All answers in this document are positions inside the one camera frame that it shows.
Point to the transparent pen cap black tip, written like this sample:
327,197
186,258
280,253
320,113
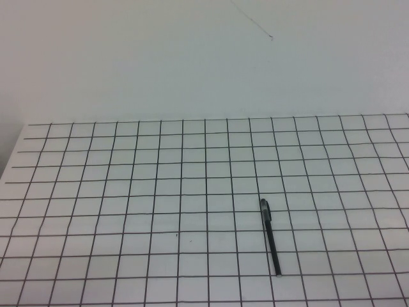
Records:
265,211

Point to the black pen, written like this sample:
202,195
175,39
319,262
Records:
273,249

